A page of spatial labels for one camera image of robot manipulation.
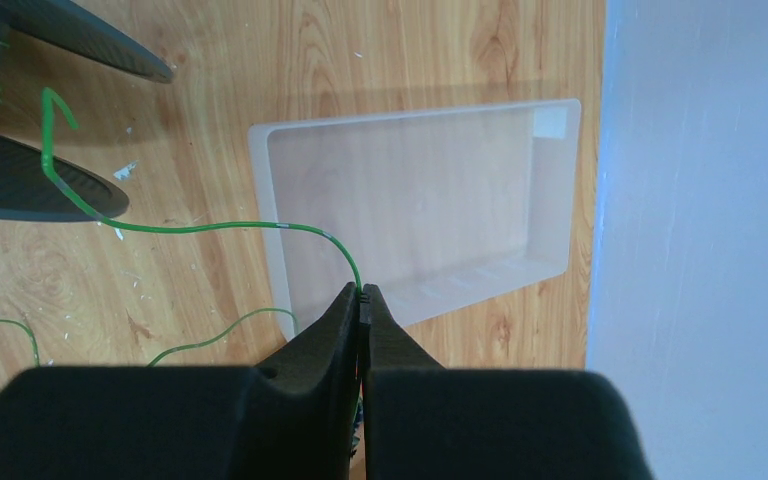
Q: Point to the translucent plastic tray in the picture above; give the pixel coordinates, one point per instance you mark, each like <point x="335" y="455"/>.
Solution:
<point x="441" y="209"/>

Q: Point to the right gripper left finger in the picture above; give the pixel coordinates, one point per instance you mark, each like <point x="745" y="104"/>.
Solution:
<point x="288" y="417"/>

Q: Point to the dark grey perforated spool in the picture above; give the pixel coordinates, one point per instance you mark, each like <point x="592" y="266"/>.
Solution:
<point x="35" y="185"/>

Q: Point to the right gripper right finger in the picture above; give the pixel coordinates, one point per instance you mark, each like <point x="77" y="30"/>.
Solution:
<point x="426" y="421"/>

